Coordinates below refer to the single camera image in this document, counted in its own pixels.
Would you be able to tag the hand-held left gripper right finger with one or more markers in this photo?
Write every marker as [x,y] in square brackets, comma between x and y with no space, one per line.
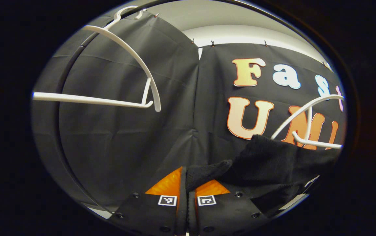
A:
[192,218]

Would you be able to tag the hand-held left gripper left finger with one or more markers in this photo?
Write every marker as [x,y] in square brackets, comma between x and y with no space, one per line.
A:
[181,216]

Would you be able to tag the black knitted garment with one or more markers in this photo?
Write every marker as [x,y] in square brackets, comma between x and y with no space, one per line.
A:
[273,164]

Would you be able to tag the white plastic hanger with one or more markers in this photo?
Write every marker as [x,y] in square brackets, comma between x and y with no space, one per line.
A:
[309,124]
[93,100]

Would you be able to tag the black clothes rack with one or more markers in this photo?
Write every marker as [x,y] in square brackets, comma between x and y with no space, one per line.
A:
[58,118]

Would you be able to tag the black backdrop cloth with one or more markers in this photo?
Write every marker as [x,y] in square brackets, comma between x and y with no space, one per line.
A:
[125,141]

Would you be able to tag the row of black cloth clips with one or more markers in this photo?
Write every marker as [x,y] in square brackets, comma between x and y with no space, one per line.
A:
[212,43]

